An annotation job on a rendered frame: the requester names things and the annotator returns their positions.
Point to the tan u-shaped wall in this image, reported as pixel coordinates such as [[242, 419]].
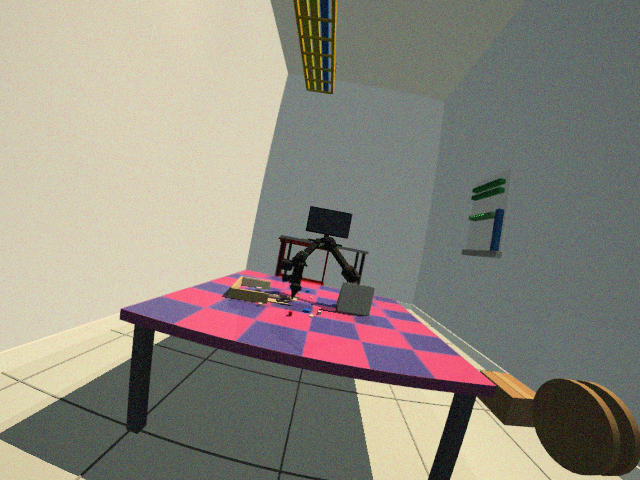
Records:
[[254, 289]]

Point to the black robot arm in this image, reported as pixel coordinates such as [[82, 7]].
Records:
[[298, 262]]

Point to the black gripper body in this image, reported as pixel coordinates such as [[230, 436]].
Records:
[[295, 285]]

